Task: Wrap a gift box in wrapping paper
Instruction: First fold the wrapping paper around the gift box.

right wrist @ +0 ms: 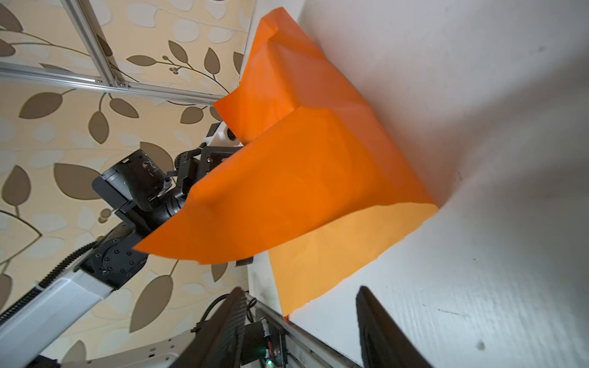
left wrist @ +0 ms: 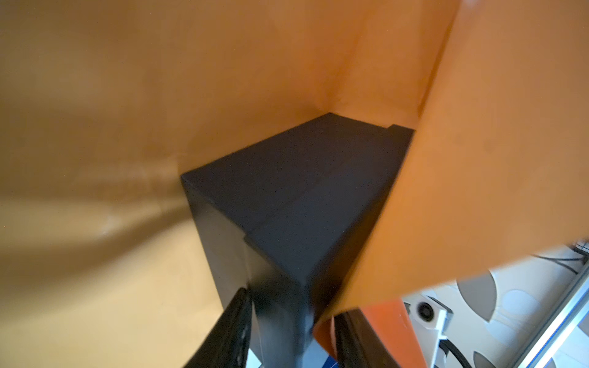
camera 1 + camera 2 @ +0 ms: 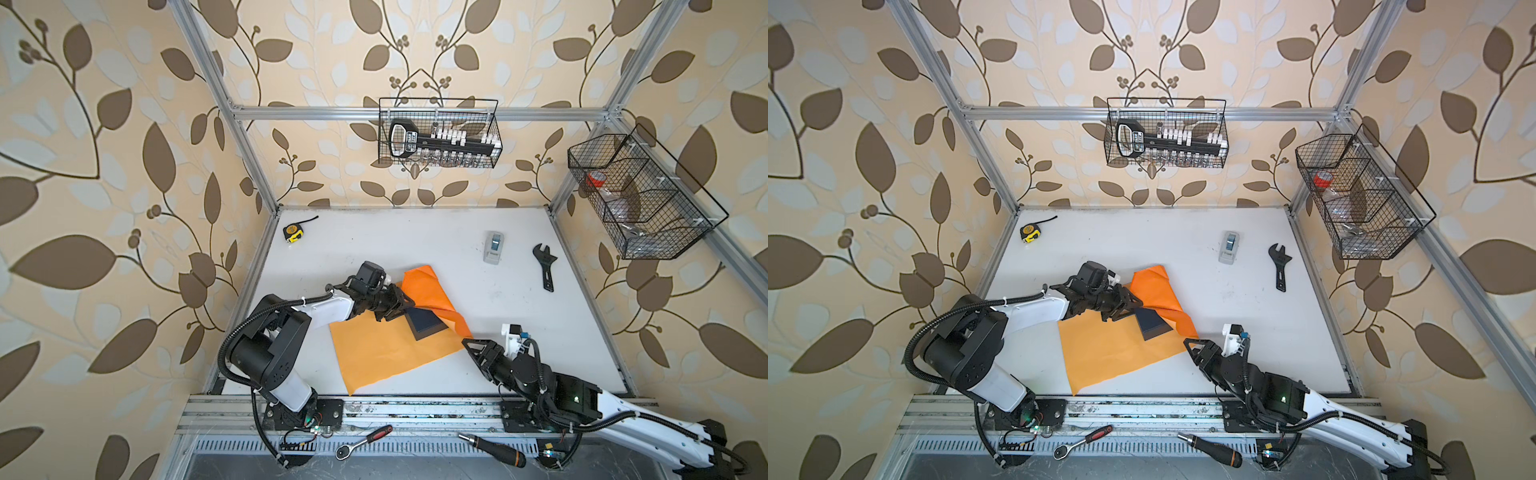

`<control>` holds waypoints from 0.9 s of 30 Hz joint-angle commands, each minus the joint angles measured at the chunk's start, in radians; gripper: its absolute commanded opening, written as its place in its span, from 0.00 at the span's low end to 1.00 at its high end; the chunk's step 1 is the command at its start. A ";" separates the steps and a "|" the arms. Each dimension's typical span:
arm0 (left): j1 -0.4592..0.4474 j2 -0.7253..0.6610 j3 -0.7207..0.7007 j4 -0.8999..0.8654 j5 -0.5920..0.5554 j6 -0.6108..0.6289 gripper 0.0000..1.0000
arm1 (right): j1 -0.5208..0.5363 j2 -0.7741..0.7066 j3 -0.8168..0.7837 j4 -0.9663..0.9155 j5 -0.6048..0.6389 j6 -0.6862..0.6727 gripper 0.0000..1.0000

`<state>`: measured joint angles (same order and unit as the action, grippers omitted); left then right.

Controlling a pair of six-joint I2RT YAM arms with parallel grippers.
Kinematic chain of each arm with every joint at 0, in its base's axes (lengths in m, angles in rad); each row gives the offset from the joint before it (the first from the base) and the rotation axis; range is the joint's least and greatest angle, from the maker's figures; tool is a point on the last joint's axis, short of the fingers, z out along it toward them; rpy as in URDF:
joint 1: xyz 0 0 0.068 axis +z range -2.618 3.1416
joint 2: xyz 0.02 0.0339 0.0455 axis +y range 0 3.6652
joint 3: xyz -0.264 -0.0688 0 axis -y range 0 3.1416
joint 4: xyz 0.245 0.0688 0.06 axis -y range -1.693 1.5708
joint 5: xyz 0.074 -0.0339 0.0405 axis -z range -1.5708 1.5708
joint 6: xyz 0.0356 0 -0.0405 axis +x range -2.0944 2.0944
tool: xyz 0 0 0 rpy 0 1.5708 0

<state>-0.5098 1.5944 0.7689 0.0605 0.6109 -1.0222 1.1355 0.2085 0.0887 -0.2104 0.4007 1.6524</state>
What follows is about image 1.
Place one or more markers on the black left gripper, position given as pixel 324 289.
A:
pixel 143 194

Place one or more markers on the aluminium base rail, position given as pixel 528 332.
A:
pixel 296 348

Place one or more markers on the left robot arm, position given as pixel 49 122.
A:
pixel 70 290

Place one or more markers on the aluminium frame post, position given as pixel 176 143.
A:
pixel 108 79

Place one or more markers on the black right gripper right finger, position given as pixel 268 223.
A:
pixel 382 342

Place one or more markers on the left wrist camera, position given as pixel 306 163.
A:
pixel 219 135

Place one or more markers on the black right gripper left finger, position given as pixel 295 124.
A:
pixel 219 342

